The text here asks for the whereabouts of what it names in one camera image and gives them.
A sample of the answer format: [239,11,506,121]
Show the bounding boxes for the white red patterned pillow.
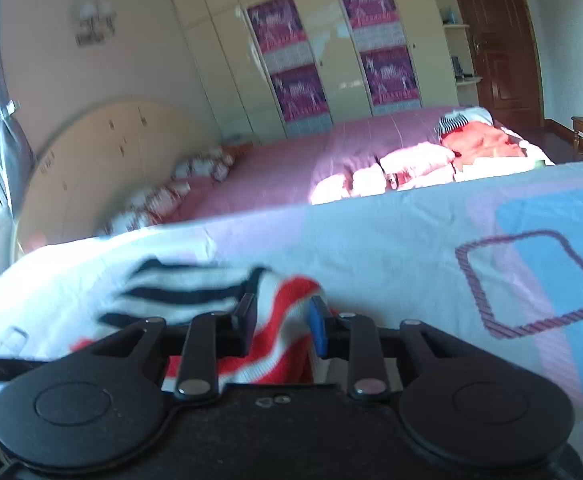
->
[171,146,236,183]
[96,182,192,236]

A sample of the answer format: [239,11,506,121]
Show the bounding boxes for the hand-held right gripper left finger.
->
[88,292,259,402]

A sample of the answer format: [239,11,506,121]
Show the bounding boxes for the white blue patterned blanket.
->
[0,157,583,480]

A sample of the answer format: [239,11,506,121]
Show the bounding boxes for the light blue cloth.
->
[464,106,495,126]

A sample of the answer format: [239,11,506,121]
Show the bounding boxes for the white black red striped garment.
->
[71,255,337,393]

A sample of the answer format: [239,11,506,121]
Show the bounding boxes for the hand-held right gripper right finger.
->
[307,296,473,402]

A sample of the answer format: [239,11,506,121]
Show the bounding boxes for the orange cloth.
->
[441,121,527,171]

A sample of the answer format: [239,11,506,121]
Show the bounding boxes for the cream glossy wardrobe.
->
[158,0,459,143]

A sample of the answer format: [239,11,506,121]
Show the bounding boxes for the twin shade wall lamp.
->
[74,1,117,48]

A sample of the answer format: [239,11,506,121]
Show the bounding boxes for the brown wooden door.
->
[444,0,545,131]

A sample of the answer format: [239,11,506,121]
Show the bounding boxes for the black white striped cloth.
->
[436,112,472,136]

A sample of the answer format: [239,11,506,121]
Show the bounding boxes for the purple wall poster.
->
[246,0,309,73]
[359,45,422,107]
[335,0,405,51]
[270,64,333,136]

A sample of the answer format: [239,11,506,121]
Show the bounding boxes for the cream corner shelf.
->
[424,0,483,106]

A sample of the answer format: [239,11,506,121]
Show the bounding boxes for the cream round headboard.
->
[11,100,222,261]

